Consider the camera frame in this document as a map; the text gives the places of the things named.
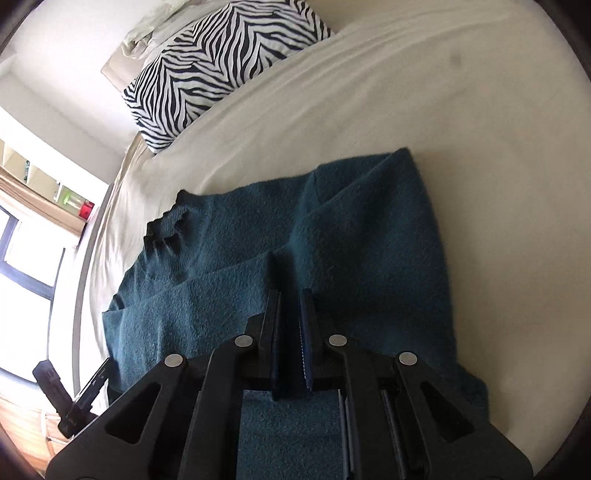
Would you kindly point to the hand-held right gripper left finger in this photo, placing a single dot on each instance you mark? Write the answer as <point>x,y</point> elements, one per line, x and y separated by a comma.
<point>275,344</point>

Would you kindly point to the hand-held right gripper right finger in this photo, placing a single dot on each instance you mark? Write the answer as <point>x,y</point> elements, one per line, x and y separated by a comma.
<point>306,344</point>

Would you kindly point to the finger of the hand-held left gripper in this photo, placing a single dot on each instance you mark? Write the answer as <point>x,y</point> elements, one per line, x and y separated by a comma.
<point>92,385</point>
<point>51,392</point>

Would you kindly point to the teal knit sweater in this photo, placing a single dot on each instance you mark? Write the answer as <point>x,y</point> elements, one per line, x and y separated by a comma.
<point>364,240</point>

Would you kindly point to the black framed window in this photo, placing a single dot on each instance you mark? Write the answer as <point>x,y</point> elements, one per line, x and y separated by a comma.
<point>27,258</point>

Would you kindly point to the red box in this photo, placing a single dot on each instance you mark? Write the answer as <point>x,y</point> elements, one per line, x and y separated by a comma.
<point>87,211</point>

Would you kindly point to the green lidded jar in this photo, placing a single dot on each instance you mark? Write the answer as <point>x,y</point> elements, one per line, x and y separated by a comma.
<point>69,199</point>

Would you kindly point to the beige curtain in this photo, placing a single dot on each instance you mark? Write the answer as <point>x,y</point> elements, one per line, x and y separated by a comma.
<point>41,203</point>

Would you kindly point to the bed with beige sheet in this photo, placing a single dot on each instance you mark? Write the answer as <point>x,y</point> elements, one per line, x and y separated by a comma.
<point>485,138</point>

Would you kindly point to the zebra print pillow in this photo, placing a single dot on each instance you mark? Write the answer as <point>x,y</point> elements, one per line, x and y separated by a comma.
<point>207,69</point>

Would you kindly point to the beige padded headboard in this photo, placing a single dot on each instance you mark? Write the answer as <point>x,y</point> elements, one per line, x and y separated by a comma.
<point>115,67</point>

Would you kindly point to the folded beige duvet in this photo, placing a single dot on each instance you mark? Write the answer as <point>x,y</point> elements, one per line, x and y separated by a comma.
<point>152,32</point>

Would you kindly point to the white wall shelf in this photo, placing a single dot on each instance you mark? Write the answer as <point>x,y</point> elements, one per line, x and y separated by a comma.
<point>27,170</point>

